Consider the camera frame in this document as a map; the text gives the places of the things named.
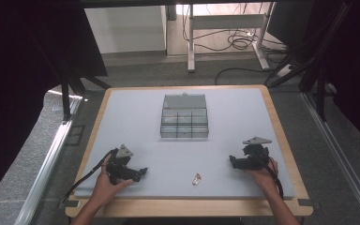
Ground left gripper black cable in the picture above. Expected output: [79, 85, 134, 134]
[58, 148, 119, 205]

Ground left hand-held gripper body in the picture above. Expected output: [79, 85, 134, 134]
[106, 143, 135, 186]

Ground clear plastic compartment box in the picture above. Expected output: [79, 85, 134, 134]
[159, 92, 210, 140]

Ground white cabinet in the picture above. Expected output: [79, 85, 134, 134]
[83, 5, 168, 54]

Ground aluminium floor rail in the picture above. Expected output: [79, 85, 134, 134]
[13, 95, 83, 225]
[301, 91, 360, 225]

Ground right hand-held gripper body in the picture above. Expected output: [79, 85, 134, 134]
[242, 136, 273, 172]

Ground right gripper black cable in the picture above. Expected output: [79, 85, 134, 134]
[252, 153, 285, 200]

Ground person's left hand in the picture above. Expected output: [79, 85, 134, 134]
[93, 155, 135, 205]

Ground wooden table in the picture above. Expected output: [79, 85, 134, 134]
[64, 84, 314, 218]

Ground black metal stand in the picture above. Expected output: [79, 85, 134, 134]
[266, 1, 355, 123]
[27, 27, 112, 123]

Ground person's right hand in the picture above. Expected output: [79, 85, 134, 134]
[248, 157, 279, 190]

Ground small metal piece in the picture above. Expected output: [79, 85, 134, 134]
[191, 172, 203, 187]

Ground black floor cables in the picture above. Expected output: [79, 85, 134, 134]
[181, 3, 290, 86]

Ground black curtain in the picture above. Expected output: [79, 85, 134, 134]
[0, 0, 109, 209]
[296, 0, 360, 153]

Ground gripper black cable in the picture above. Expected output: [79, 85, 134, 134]
[252, 153, 285, 200]
[58, 148, 119, 205]

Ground light grey foam mat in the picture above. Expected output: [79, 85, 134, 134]
[73, 87, 296, 200]

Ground white power strip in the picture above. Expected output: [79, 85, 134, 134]
[276, 63, 293, 78]

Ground white desk frame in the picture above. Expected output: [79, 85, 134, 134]
[187, 2, 278, 73]

